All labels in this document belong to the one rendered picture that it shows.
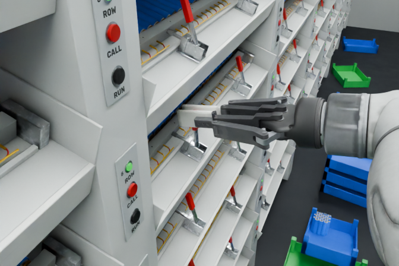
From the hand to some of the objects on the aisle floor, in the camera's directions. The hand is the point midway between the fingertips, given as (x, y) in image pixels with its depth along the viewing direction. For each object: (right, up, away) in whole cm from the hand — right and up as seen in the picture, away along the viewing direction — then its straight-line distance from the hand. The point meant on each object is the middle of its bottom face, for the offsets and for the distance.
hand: (199, 116), depth 64 cm
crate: (+55, -54, +97) cm, 124 cm away
